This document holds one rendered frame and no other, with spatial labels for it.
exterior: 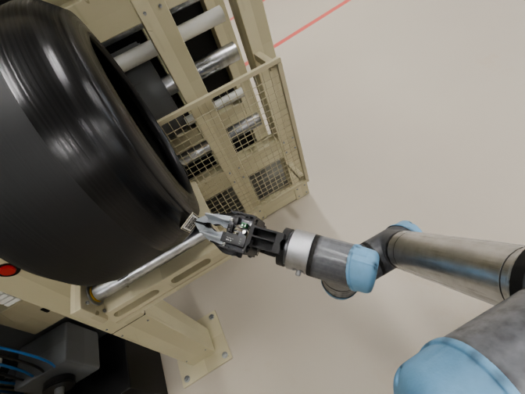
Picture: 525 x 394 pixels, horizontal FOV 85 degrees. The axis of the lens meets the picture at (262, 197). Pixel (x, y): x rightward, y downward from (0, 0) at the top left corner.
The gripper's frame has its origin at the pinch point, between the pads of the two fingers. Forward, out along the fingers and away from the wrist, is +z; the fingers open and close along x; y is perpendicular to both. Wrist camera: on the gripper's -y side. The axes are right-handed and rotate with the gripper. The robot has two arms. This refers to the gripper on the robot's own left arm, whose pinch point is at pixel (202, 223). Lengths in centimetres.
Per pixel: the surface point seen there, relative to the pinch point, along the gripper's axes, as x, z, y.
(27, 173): 1.9, 12.1, 28.4
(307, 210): -35, 2, -123
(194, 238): 3.3, 7.8, -12.1
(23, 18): -19.0, 20.0, 33.5
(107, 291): 22.5, 23.9, -8.2
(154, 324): 37, 30, -44
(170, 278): 15.3, 12.2, -15.2
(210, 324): 43, 31, -98
